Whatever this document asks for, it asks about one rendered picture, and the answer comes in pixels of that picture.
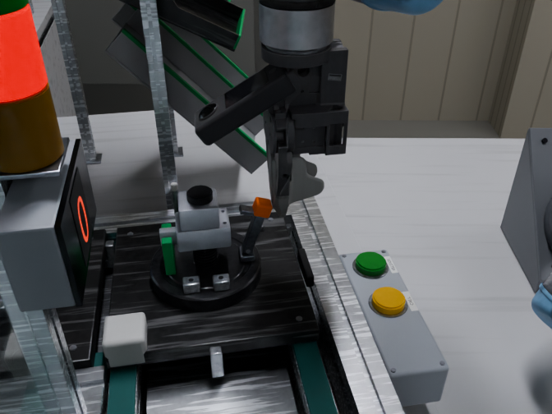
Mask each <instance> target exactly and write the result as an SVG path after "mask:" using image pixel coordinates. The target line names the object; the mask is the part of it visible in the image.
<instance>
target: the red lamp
mask: <svg viewBox="0 0 552 414"><path fill-rule="evenodd" d="M47 83H48V77H47V74H46V71H45V67H44V61H43V57H42V53H41V50H40V46H39V41H38V37H37V34H36V30H35V23H34V20H33V16H32V13H31V10H30V5H29V4H27V5H26V6H25V7H24V8H22V9H20V10H19V11H14V12H12V13H9V14H6V15H1V16H0V102H7V101H12V100H17V99H23V98H25V97H28V96H31V95H32V94H36V93H37V92H39V91H41V90H42V89H43V88H44V87H45V86H46V84H47Z"/></svg>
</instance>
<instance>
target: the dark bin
mask: <svg viewBox="0 0 552 414"><path fill-rule="evenodd" d="M119 1H121V2H124V3H126V4H128V5H130V6H132V7H135V8H137V9H139V10H140V0H119ZM156 3H157V10H158V18H159V19H161V20H163V21H166V22H168V23H170V24H173V25H175V26H177V27H180V28H182V29H184V30H187V31H189V32H191V33H192V34H194V35H198V36H200V37H201V38H204V39H207V40H208V41H211V42H213V43H215V44H217V45H220V46H222V47H224V48H227V49H229V50H231V51H233V52H234V51H235V49H236V48H237V45H238V43H239V40H240V38H241V36H242V27H243V21H244V15H245V10H246V9H244V8H241V7H239V6H237V5H235V4H233V3H231V2H228V1H226V0H156Z"/></svg>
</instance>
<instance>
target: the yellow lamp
mask: <svg viewBox="0 0 552 414"><path fill-rule="evenodd" d="M63 152H64V144H63V141H62V135H61V132H60V128H59V125H58V119H57V114H56V111H55V107H54V104H53V98H52V95H51V91H50V87H49V84H48V83H47V84H46V86H45V87H44V88H43V89H42V90H41V91H39V92H37V93H36V94H32V95H31V96H28V97H25V98H23V99H17V100H12V101H7V102H0V172H2V173H27V172H31V171H34V170H38V169H41V168H44V167H47V166H48V165H50V164H52V163H54V162H55V161H57V160H58V159H59V158H60V157H61V156H62V154H63Z"/></svg>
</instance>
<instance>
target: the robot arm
mask: <svg viewBox="0 0 552 414"><path fill-rule="evenodd" d="M352 1H355V2H360V3H363V4H365V5H366V6H368V7H370V8H372V9H375V10H378V11H382V12H391V11H392V12H399V13H403V14H407V15H413V16H415V15H421V14H424V13H427V12H429V11H431V10H433V9H434V8H436V7H437V6H438V5H439V4H440V3H441V2H442V1H443V0H352ZM334 16H335V0H259V31H260V42H261V57H262V59H263V60H264V61H265V62H267V63H268V64H269V65H268V66H266V67H264V68H262V69H261V70H259V71H258V72H256V73H255V74H254V75H252V76H250V77H248V78H247V79H245V80H244V81H243V82H241V83H240V84H238V85H236V86H234V87H233V88H231V89H230V90H229V91H227V92H226V93H224V94H222V95H221V96H219V97H218V98H216V99H215V100H213V101H212V102H210V103H208V104H207V105H205V106H204V107H203V108H201V109H199V110H198V111H196V112H195V133H196V134H197V136H198V137H199V138H200V139H201V141H202V142H203V143H204V144H205V145H212V144H213V143H215V142H216V141H218V140H220V139H222V138H223V137H225V136H226V135H228V134H229V133H231V132H232V131H234V130H236V129H237V128H238V127H240V126H242V125H244V124H245V123H247V122H249V121H250V120H251V119H253V118H254V117H257V116H258V115H260V114H261V113H263V123H264V134H265V143H266V154H267V166H268V173H269V189H270V197H271V203H272V205H273V207H274V209H275V211H276V212H277V213H278V215H279V217H285V216H286V214H287V211H288V206H289V205H290V204H291V203H294V202H297V201H299V200H304V199H306V198H310V197H312V196H317V195H318V194H320V193H321V192H322V191H323V189H324V181H323V180H322V179H320V178H318V177H315V176H316V174H317V166H316V165H315V164H314V163H311V162H308V161H306V160H305V159H304V158H302V157H301V156H300V154H309V155H312V154H325V155H335V154H345V153H346V145H347V125H348V114H349V110H348V109H347V107H346V105H345V93H346V81H347V60H348V49H347V47H343V43H342V42H341V40H340V39H334ZM342 132H343V143H342ZM341 143H342V144H341ZM544 230H545V237H546V240H547V242H548V244H549V246H550V249H551V250H552V197H551V199H550V201H549V203H548V205H547V207H546V210H545V217H544ZM531 307H532V309H533V311H534V312H535V314H536V315H537V316H538V317H539V318H540V319H541V320H542V321H543V322H544V323H545V324H546V325H548V326H549V327H550V328H551V329H552V273H551V274H550V276H549V277H548V278H547V279H546V280H545V281H544V283H541V284H540V286H539V290H538V291H537V293H536V295H535V296H534V297H533V298H532V300H531Z"/></svg>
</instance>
